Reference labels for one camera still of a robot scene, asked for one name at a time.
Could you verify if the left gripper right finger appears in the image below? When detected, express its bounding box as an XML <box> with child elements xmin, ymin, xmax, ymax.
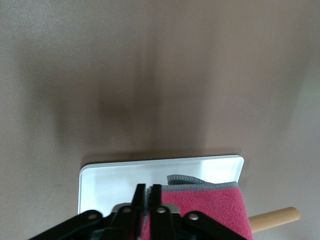
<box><xmin>149</xmin><ymin>183</ymin><xmax>243</xmax><ymax>240</ymax></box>

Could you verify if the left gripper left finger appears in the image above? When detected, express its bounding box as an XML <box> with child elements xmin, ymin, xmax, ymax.
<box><xmin>27</xmin><ymin>183</ymin><xmax>147</xmax><ymax>240</ymax></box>

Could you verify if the red cloth with grey edging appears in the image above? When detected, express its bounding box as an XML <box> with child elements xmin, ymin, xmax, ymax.
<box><xmin>141</xmin><ymin>174</ymin><xmax>255</xmax><ymax>240</ymax></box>

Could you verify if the white rectangular tray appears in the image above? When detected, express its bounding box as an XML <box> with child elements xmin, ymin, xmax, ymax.
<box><xmin>78</xmin><ymin>154</ymin><xmax>245</xmax><ymax>217</ymax></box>

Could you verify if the wooden rod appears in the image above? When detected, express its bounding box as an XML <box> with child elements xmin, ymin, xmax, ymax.
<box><xmin>249</xmin><ymin>206</ymin><xmax>300</xmax><ymax>232</ymax></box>

